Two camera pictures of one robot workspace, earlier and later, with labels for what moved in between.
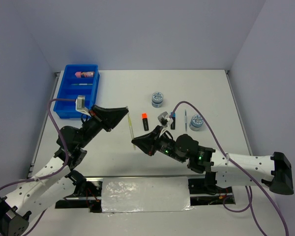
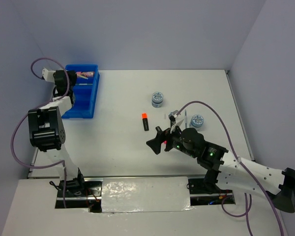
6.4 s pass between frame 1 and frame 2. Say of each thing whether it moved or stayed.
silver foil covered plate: stayed
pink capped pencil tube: stayed
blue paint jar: stayed
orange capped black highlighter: stayed
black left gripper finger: moved
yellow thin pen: moved
